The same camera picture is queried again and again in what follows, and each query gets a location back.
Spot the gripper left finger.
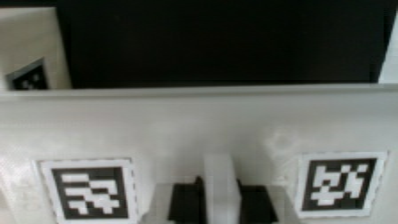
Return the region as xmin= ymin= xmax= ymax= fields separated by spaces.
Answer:
xmin=167 ymin=177 xmax=206 ymax=224

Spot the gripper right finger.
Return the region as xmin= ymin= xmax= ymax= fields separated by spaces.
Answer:
xmin=238 ymin=181 xmax=279 ymax=224

